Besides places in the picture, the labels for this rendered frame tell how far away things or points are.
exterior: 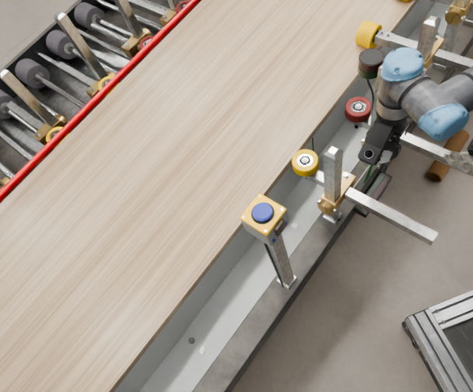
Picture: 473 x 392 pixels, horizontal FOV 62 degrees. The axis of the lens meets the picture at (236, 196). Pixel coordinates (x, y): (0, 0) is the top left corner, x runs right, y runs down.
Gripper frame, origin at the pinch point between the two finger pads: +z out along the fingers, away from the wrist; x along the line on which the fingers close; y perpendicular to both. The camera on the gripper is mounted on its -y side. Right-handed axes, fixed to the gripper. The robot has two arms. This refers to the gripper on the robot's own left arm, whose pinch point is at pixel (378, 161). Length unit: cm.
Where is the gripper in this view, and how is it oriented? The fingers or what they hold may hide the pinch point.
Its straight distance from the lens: 113.2
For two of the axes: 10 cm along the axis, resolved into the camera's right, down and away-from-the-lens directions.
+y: 6.1, -7.6, 2.4
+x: -7.7, -4.8, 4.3
